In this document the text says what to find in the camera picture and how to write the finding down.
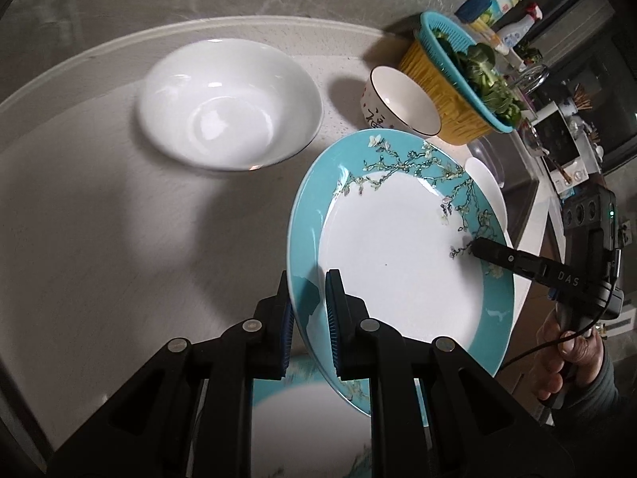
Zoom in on small white dish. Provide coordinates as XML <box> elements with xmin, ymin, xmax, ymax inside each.
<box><xmin>464</xmin><ymin>157</ymin><xmax>512</xmax><ymax>247</ymax></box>

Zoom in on teal floral plate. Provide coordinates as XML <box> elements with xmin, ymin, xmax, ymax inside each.
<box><xmin>286</xmin><ymin>128</ymin><xmax>515</xmax><ymax>413</ymax></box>
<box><xmin>252</xmin><ymin>355</ymin><xmax>373</xmax><ymax>477</ymax></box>

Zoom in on small white bowl with writing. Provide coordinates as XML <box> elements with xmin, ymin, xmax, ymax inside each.
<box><xmin>361</xmin><ymin>66</ymin><xmax>442</xmax><ymax>138</ymax></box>

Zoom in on yellow teal colander basket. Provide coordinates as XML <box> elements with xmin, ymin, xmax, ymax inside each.
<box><xmin>399</xmin><ymin>11</ymin><xmax>519</xmax><ymax>146</ymax></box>

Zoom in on black cable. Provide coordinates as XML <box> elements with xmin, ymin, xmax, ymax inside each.
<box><xmin>496</xmin><ymin>298</ymin><xmax>614</xmax><ymax>411</ymax></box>

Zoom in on white spray bottle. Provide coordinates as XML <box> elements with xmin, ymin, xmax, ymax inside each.
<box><xmin>496</xmin><ymin>3</ymin><xmax>543</xmax><ymax>49</ymax></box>

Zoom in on stainless steel sink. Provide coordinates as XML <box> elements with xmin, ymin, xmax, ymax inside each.
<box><xmin>469</xmin><ymin>133</ymin><xmax>539</xmax><ymax>248</ymax></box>

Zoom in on large white bowl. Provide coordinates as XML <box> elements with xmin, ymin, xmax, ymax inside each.
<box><xmin>137</xmin><ymin>38</ymin><xmax>324</xmax><ymax>172</ymax></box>

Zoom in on green leafy vegetables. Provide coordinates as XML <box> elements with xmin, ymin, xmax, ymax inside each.
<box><xmin>433</xmin><ymin>28</ymin><xmax>522</xmax><ymax>127</ymax></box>

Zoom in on right hand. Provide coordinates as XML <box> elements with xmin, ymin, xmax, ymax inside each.
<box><xmin>530</xmin><ymin>329</ymin><xmax>605</xmax><ymax>400</ymax></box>

